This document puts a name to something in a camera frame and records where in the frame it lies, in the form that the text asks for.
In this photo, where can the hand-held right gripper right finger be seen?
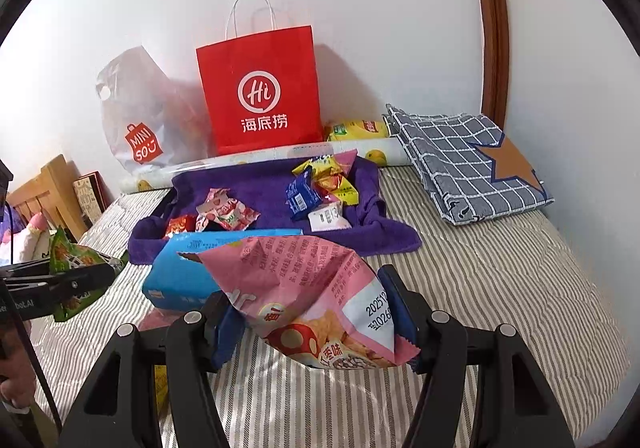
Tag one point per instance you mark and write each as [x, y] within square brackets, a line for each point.
[400, 303]

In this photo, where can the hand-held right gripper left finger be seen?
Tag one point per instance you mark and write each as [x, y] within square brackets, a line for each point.
[227, 338]

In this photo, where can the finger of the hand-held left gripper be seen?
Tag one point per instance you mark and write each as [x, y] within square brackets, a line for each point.
[75, 284]
[25, 270]

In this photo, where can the green snack packet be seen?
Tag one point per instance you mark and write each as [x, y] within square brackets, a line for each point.
[65, 253]

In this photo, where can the large pink snack bag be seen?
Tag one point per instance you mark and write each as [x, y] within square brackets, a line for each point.
[310, 288]

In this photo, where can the white pink snack packet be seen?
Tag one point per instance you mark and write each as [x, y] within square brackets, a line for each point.
[327, 220]

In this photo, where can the pink strawberry snack packet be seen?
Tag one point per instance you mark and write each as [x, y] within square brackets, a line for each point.
[235, 218]

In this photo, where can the small blue snack packet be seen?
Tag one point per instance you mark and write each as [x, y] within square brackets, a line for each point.
[302, 195]

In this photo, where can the person's left hand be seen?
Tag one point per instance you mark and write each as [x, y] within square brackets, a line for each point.
[15, 368]

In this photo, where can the striped bed quilt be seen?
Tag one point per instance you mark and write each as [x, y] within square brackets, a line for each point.
[475, 288]

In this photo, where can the blue tissue pack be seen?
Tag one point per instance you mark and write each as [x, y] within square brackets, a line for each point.
[175, 278]

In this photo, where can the red edged notebook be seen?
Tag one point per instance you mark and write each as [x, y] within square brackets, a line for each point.
[90, 198]

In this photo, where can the wooden headboard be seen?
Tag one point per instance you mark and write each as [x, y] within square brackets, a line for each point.
[50, 183]

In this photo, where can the yellow red snack packet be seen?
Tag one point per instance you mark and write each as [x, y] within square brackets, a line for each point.
[345, 193]

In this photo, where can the small pink snack packet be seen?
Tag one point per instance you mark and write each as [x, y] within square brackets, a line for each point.
[217, 198]

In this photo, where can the purple towel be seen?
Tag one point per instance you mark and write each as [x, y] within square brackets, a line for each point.
[265, 198]

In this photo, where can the folded plaid cloth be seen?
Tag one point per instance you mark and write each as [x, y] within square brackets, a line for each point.
[450, 162]

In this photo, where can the rolled fruit print mat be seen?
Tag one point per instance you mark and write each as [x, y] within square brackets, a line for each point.
[390, 153]

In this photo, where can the magenta snack packet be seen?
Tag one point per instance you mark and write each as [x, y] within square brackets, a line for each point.
[346, 161]

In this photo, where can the small yellow snack packet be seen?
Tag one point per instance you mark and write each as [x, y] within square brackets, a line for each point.
[305, 168]

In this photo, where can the yellow green snack bag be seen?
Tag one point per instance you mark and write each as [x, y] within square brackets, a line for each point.
[355, 130]

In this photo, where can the white plastic shopping bag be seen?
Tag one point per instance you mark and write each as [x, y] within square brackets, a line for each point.
[150, 102]

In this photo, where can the red paper bag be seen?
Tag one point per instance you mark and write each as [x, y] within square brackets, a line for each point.
[260, 77]

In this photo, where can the brown wooden door frame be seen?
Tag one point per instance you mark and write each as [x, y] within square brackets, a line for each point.
[492, 27]

